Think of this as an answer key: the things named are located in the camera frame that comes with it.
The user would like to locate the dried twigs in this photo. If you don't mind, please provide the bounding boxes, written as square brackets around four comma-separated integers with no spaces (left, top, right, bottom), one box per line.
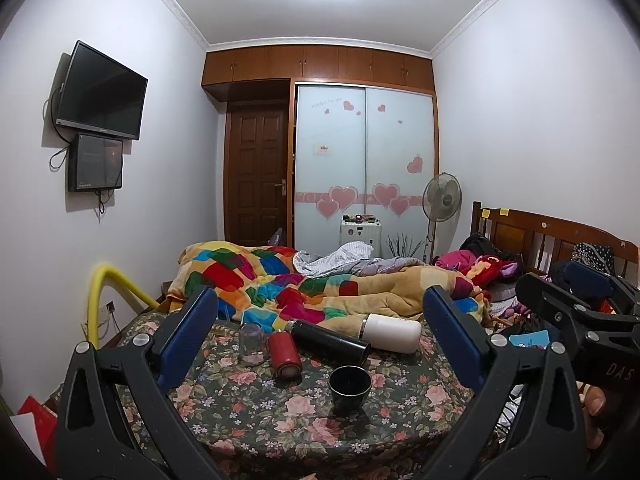
[385,232,426,262]

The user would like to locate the wall-mounted television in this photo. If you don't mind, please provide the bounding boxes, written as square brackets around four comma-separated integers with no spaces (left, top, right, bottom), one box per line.
[54,40,149,141]

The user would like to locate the black thermos bottle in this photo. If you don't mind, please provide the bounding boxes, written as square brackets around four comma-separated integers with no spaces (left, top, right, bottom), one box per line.
[286,318,372,366]

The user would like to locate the yellow foam tube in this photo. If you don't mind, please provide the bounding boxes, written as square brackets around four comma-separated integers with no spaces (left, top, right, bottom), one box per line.
[86,263,160,349]

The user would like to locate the floral bed sheet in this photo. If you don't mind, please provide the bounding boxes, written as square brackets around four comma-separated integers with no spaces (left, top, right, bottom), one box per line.
[100,310,503,480]

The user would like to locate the standing fan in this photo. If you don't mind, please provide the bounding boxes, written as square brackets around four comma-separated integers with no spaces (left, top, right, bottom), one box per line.
[422,172,462,264]

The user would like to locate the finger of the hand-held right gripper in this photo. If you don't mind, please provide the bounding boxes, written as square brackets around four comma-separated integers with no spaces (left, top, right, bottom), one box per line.
[566,260,640,312]
[516,272,640,347]

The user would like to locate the red cup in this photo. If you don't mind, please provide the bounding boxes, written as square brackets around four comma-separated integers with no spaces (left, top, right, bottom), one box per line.
[266,332,302,380]

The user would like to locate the sliding-door wardrobe with hearts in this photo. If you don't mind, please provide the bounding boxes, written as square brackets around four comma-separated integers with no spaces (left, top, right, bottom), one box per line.
[290,78,441,262]

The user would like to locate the colourful patchwork blanket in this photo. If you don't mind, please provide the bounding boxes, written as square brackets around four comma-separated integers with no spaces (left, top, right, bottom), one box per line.
[167,242,493,336]

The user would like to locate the white bottle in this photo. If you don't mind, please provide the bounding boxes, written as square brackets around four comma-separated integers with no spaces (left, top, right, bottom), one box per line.
[362,313,423,354]

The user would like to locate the red paper bag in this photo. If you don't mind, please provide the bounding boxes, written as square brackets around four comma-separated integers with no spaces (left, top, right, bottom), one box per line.
[17,395,59,461]

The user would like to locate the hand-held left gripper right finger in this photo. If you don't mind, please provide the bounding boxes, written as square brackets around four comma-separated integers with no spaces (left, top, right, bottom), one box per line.
[422,285,596,480]

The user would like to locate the person's right hand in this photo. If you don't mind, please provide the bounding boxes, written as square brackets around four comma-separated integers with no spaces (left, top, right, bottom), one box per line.
[575,382,609,453]

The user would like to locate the black cup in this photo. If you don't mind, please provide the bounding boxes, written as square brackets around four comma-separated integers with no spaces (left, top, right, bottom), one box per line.
[328,365,373,417]

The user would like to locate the wooden headboard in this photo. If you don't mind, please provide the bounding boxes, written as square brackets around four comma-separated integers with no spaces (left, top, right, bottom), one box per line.
[472,201,640,281]

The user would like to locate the black bag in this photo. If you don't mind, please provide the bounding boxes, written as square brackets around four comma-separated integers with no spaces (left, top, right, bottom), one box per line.
[460,233,499,259]

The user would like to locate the brown wooden door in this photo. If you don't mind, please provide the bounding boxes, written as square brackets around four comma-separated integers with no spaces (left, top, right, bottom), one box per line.
[225,101,291,248]

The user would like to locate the wooden overhead cabinet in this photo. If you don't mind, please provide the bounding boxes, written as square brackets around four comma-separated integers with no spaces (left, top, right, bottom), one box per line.
[202,45,435,102]

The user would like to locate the pink clothing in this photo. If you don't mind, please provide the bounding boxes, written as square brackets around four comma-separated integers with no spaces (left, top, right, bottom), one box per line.
[434,250,476,274]

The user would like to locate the grey cloth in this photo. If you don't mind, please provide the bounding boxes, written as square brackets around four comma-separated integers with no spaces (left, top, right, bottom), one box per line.
[292,241,426,277]

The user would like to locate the clear glass cup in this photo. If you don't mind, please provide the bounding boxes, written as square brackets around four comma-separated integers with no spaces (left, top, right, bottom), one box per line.
[238,322,267,365]

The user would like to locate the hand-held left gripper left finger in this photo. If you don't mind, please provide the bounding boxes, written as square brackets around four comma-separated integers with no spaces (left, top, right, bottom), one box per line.
[52,285,236,480]

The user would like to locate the white appliance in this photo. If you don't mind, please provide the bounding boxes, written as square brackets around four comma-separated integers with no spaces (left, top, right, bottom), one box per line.
[340,215,384,257]

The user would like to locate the blue booklet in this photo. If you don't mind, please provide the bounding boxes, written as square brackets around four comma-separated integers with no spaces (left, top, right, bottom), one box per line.
[509,330,550,350]

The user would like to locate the polka-dot bag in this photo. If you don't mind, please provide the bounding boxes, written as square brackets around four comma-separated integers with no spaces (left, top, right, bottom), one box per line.
[572,242,615,274]

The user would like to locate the small wall-mounted monitor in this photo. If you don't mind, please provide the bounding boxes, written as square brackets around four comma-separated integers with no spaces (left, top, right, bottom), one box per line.
[68,132,124,192]

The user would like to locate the red plush toy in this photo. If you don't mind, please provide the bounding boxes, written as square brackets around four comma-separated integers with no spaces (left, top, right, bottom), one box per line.
[460,254,521,291]

